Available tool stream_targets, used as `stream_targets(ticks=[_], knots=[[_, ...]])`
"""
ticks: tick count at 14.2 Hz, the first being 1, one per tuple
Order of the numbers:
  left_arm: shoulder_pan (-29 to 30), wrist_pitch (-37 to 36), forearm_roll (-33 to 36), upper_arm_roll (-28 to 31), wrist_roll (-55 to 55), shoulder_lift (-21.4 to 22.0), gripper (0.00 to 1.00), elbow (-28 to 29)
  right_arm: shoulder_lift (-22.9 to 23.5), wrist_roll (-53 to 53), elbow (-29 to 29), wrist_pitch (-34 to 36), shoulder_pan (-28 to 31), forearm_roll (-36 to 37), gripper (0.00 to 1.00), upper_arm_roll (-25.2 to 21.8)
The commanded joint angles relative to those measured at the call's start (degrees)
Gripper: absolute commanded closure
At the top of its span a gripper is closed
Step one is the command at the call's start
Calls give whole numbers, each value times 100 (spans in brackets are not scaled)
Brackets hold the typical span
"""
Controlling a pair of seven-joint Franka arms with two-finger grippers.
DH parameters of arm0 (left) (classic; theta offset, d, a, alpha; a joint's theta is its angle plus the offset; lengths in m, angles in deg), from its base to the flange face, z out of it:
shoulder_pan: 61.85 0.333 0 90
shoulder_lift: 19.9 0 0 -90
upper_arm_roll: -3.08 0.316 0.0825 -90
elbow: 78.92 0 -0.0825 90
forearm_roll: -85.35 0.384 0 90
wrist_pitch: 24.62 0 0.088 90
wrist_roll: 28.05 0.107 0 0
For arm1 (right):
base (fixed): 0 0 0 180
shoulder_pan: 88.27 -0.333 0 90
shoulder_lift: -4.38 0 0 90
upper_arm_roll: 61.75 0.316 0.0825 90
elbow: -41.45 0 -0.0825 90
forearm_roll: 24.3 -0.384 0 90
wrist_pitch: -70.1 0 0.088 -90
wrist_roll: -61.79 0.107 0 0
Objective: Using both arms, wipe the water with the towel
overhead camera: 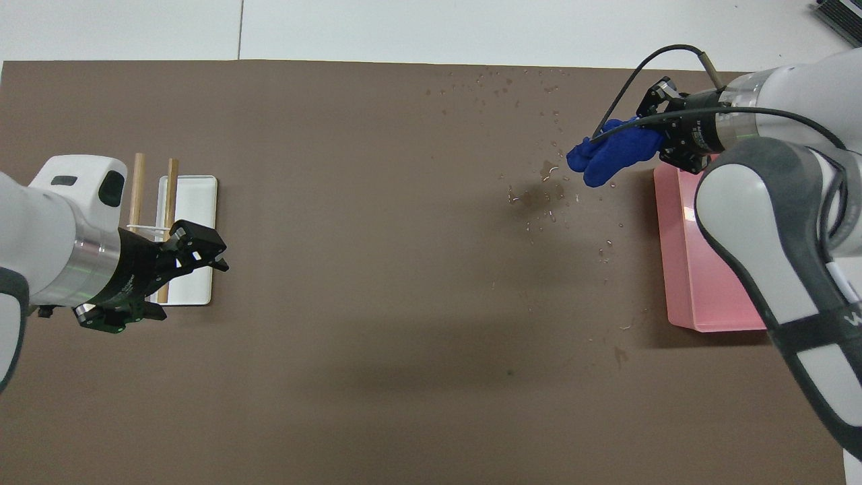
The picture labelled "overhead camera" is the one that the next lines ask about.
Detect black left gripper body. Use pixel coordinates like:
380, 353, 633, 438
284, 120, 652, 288
71, 228, 178, 334

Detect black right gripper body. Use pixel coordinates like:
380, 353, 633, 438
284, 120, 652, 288
663, 90, 727, 160

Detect blue towel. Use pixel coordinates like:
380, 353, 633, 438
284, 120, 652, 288
566, 117, 665, 189

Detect spilled water droplets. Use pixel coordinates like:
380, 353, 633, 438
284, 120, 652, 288
424, 66, 635, 370

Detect white rectangular tray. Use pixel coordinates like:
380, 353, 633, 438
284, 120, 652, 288
152, 175, 218, 306

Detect pink plastic bin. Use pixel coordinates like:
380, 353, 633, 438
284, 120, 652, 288
653, 155, 772, 333

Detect dark ribbed device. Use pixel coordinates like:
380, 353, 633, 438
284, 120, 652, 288
811, 0, 862, 31

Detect brown table mat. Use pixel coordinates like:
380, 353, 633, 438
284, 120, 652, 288
0, 59, 848, 485

